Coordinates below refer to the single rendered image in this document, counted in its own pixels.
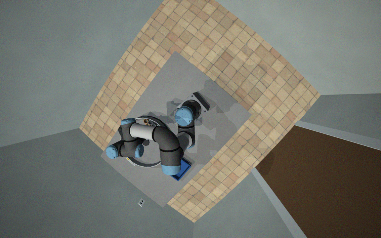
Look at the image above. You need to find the blue plastic crate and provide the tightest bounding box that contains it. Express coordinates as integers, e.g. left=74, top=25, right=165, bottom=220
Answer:
left=171, top=158, right=191, bottom=181

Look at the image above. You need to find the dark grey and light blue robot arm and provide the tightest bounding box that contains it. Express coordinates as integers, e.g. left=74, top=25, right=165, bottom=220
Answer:
left=106, top=100, right=201, bottom=175

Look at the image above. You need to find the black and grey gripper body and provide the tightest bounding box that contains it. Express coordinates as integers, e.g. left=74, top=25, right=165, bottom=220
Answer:
left=138, top=137, right=146, bottom=144

